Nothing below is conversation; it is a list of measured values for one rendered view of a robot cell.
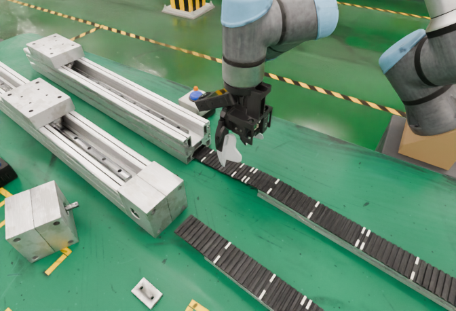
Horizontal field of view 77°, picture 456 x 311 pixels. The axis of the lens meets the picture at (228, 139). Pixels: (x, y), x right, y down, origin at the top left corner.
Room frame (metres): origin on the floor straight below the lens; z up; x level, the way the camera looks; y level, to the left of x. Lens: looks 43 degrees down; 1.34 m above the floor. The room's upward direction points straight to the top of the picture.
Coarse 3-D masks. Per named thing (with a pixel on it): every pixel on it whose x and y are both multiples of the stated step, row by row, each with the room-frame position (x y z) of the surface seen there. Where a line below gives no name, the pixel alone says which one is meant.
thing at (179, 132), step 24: (24, 48) 0.99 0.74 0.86; (48, 72) 0.92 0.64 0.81; (72, 72) 0.82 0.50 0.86; (96, 72) 0.84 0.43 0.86; (96, 96) 0.72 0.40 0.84; (120, 96) 0.73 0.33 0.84; (144, 96) 0.70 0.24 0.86; (120, 120) 0.66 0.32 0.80; (144, 120) 0.59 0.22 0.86; (168, 120) 0.62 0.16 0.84; (192, 120) 0.58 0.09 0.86; (168, 144) 0.54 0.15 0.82; (192, 144) 0.53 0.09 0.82
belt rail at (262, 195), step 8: (272, 200) 0.39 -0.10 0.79; (280, 208) 0.37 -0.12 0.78; (288, 208) 0.36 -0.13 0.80; (296, 216) 0.34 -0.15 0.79; (312, 224) 0.33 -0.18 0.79; (320, 232) 0.31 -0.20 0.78; (328, 232) 0.30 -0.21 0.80; (336, 240) 0.29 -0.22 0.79; (344, 240) 0.28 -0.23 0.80; (352, 248) 0.27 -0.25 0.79; (360, 256) 0.26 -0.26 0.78; (368, 256) 0.25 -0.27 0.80; (376, 264) 0.24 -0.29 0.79; (392, 272) 0.22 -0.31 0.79; (400, 280) 0.21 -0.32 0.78; (408, 280) 0.21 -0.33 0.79; (416, 288) 0.20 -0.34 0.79; (432, 296) 0.18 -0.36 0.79; (440, 304) 0.17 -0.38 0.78; (448, 304) 0.17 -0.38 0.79
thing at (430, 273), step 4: (428, 264) 0.23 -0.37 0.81; (428, 268) 0.22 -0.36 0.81; (432, 268) 0.22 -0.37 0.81; (436, 268) 0.22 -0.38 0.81; (424, 272) 0.22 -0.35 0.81; (428, 272) 0.21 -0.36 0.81; (432, 272) 0.21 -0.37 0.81; (436, 272) 0.22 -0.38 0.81; (424, 276) 0.21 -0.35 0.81; (428, 276) 0.21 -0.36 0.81; (432, 276) 0.21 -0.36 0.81; (436, 276) 0.21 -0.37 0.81; (424, 280) 0.20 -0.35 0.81; (428, 280) 0.20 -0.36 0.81; (432, 280) 0.20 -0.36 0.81; (424, 284) 0.19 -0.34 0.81; (428, 284) 0.20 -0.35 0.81; (432, 284) 0.19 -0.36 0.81; (424, 288) 0.19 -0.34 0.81; (428, 288) 0.19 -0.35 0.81; (432, 288) 0.19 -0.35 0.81; (432, 292) 0.18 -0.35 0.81
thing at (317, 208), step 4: (316, 204) 0.36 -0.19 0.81; (320, 204) 0.36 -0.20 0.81; (312, 208) 0.35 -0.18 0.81; (316, 208) 0.35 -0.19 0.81; (320, 208) 0.35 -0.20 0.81; (312, 212) 0.34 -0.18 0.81; (316, 212) 0.34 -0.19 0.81; (320, 212) 0.34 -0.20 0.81; (308, 216) 0.33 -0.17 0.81; (312, 216) 0.33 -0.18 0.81; (316, 216) 0.33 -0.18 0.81; (312, 220) 0.32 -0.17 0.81
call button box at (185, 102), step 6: (192, 90) 0.76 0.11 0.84; (198, 90) 0.76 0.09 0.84; (186, 96) 0.72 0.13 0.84; (180, 102) 0.70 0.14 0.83; (186, 102) 0.70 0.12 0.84; (192, 102) 0.70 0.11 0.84; (186, 108) 0.69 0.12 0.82; (192, 108) 0.68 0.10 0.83; (198, 114) 0.66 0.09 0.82; (204, 114) 0.69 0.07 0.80; (210, 114) 0.71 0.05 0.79
